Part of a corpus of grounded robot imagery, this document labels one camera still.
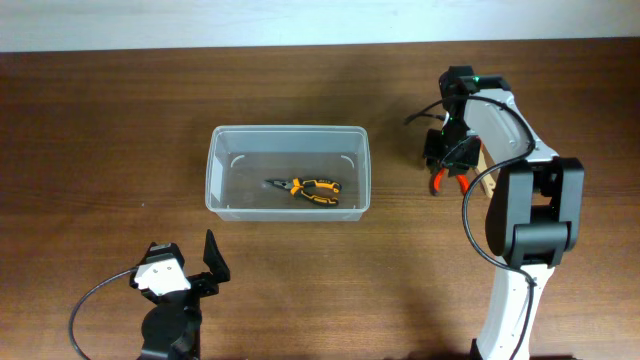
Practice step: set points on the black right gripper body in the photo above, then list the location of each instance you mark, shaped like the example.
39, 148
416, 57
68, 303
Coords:
453, 147

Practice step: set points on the orange scraper wooden handle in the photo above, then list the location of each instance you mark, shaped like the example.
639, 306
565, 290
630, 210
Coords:
488, 182

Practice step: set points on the red handled cutting pliers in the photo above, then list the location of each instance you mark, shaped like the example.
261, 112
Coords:
439, 175

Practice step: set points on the yellow black long-nose pliers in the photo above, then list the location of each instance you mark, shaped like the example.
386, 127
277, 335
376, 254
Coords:
299, 189

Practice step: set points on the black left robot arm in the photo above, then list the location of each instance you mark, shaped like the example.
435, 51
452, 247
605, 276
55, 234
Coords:
171, 330

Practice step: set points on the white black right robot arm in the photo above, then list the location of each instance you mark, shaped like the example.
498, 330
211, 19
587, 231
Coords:
534, 213

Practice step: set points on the clear plastic container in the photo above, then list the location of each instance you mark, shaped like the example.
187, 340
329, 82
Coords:
241, 158

